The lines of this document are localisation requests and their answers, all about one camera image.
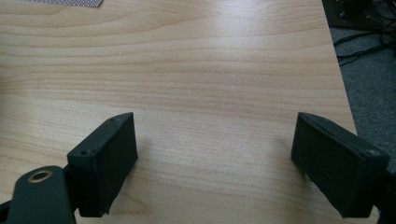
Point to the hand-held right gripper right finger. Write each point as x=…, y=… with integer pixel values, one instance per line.
x=336, y=161

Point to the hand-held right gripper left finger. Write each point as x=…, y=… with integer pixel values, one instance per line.
x=102, y=165

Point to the black stand base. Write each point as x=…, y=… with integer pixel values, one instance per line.
x=351, y=14

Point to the grey patterned cloth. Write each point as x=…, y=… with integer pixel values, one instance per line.
x=67, y=2

